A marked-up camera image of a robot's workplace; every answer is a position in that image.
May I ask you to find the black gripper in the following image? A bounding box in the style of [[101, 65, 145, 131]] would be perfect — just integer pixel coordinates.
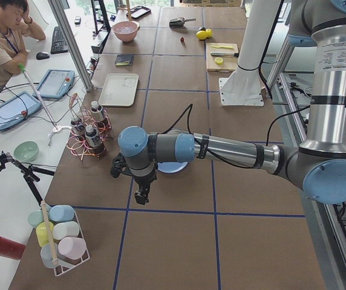
[[134, 170, 157, 205]]

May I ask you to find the blue round plate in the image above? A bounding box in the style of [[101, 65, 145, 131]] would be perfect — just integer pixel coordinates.
[[158, 162, 188, 174]]

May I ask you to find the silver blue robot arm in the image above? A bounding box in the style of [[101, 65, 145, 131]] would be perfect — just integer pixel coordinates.
[[118, 1, 346, 204]]

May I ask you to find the dark drink bottle front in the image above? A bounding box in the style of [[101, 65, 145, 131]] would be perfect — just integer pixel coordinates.
[[85, 125, 106, 155]]

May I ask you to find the dark drink bottle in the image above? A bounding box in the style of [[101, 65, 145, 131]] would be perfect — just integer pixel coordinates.
[[85, 125, 106, 155], [71, 117, 85, 141], [91, 101, 105, 127]]

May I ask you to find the light blue cup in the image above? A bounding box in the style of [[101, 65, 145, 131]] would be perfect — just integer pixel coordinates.
[[50, 205, 75, 222]]

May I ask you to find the pink cup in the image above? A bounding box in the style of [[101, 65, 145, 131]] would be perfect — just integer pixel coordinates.
[[57, 237, 87, 260]]

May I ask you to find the white cup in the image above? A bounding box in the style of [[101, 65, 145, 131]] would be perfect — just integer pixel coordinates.
[[53, 221, 80, 240]]

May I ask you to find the dark drink bottle left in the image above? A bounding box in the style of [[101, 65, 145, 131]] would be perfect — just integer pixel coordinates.
[[71, 117, 85, 141]]

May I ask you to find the dark drink bottle back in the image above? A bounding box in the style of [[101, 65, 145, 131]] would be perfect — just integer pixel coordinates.
[[91, 101, 105, 127]]

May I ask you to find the yellow cup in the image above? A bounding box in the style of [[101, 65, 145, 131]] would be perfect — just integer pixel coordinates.
[[36, 222, 49, 248]]

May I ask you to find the mint green cup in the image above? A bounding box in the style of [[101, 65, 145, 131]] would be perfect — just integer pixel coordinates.
[[27, 210, 44, 228]]

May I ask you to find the silver reacher stick green tip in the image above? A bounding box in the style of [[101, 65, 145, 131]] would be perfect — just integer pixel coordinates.
[[18, 63, 72, 146]]

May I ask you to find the cream rectangular tray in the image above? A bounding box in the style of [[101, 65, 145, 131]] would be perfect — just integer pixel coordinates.
[[98, 73, 139, 107]]

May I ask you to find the grey blue cup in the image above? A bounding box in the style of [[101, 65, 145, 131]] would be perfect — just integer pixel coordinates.
[[40, 243, 56, 268]]

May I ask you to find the mint green bowl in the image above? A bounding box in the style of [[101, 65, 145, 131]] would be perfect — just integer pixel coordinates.
[[13, 141, 39, 162]]

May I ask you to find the far blue teach pendant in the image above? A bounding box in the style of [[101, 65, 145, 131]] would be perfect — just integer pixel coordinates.
[[37, 69, 75, 100]]

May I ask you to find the blue teach pendant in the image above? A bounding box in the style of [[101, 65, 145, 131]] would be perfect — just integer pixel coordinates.
[[37, 69, 75, 100], [0, 91, 42, 130]]

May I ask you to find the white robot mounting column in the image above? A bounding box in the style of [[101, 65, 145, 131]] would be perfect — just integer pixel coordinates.
[[219, 0, 283, 106]]

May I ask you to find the near blue teach pendant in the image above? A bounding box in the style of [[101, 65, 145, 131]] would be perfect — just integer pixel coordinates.
[[0, 91, 42, 130]]

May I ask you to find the half lemon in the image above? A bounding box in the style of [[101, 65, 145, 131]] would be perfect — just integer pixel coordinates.
[[214, 57, 224, 65]]

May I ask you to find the red cylinder tube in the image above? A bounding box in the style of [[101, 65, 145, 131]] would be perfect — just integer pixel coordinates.
[[0, 236, 25, 260]]

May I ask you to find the wooden cutting board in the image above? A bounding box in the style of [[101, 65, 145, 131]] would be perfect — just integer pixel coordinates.
[[206, 43, 239, 72]]

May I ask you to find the pink mixing bowl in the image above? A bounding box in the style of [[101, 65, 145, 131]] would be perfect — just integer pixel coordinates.
[[113, 21, 140, 42]]

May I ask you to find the yellow lemon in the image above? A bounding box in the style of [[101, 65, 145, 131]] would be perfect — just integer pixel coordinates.
[[196, 28, 213, 40]]

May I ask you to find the black keyboard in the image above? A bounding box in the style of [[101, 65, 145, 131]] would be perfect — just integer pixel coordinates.
[[50, 26, 68, 54]]

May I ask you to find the yellow plastic knife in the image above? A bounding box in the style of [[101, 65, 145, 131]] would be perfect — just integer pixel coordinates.
[[210, 45, 234, 50]]

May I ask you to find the black computer mouse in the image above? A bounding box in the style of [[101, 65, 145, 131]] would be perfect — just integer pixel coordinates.
[[36, 52, 50, 60]]

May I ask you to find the dark metal scoop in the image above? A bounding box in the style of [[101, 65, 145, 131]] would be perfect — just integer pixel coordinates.
[[169, 18, 197, 28]]

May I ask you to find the black rectangular tray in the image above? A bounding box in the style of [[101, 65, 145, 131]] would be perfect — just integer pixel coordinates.
[[130, 5, 151, 21]]

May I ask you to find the seated man beige shirt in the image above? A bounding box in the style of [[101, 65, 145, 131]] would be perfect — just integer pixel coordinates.
[[0, 1, 46, 86]]

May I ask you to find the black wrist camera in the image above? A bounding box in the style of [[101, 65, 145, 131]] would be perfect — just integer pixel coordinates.
[[110, 153, 129, 178]]

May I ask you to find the copper wire bottle rack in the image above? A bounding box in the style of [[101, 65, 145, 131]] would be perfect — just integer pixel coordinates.
[[67, 93, 112, 160]]

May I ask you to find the white wire cup basket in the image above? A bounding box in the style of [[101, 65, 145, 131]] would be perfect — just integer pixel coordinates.
[[41, 201, 90, 277]]

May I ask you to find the black handled knife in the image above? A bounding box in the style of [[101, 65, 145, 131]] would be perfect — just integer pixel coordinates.
[[210, 52, 239, 58]]

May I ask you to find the aluminium frame post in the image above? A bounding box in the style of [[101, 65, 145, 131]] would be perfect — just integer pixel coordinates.
[[48, 0, 93, 92]]

